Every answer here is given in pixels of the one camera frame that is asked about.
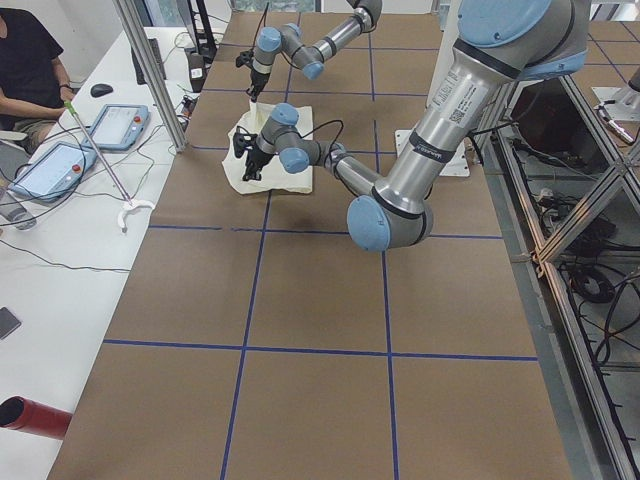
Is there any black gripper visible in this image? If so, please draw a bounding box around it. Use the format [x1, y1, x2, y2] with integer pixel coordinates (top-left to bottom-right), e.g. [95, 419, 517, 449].
[242, 148, 271, 182]
[246, 71, 270, 103]

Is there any cream long sleeve printed shirt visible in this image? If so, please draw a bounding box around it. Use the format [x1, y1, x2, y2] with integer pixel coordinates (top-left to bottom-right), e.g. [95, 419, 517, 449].
[222, 102, 313, 195]

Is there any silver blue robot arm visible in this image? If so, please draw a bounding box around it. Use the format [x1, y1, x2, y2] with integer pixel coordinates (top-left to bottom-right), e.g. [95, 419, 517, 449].
[236, 0, 382, 103]
[233, 0, 590, 252]

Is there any black power adapter with label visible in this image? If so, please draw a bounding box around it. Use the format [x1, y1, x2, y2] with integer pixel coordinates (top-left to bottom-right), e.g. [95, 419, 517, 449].
[186, 51, 207, 93]

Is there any pink reacher grabber stick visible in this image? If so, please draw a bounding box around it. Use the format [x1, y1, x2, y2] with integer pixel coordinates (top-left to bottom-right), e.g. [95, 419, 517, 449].
[64, 100, 155, 234]

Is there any far blue teach pendant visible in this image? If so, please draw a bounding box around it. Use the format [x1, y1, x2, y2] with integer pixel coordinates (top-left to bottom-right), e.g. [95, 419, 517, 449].
[88, 104, 150, 152]

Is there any blue teach pendant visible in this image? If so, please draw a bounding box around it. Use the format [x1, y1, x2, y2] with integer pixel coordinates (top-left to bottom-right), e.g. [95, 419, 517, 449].
[9, 142, 97, 203]
[88, 104, 150, 152]

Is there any black computer mouse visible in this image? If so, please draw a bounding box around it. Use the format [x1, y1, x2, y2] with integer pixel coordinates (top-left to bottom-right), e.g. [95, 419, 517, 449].
[90, 83, 114, 98]

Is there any near blue teach pendant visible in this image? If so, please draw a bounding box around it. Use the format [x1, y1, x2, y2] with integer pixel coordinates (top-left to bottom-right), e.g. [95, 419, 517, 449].
[9, 142, 97, 203]

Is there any white central column with base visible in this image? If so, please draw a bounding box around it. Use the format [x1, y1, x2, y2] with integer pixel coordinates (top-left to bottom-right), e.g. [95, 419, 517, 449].
[425, 1, 470, 177]

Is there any seated person in black shirt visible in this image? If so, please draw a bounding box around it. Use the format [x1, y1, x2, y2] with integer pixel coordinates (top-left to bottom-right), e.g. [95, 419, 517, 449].
[1, 8, 75, 154]

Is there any black smartphone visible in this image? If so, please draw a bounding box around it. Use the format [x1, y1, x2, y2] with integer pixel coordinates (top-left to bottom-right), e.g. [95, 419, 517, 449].
[0, 307, 22, 340]

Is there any red cylinder tube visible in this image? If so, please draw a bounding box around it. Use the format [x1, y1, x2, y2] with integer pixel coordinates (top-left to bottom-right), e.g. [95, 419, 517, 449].
[1, 396, 72, 440]

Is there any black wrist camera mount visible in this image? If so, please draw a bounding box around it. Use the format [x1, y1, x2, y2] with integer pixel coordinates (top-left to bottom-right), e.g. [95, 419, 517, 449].
[232, 125, 257, 159]
[235, 49, 254, 69]

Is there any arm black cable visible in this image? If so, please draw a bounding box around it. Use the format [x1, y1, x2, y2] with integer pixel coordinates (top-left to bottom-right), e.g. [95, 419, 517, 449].
[294, 119, 347, 174]
[252, 2, 271, 51]

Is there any aluminium frame post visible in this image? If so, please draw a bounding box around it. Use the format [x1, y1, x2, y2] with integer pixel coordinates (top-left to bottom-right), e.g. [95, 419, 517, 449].
[113, 0, 187, 153]

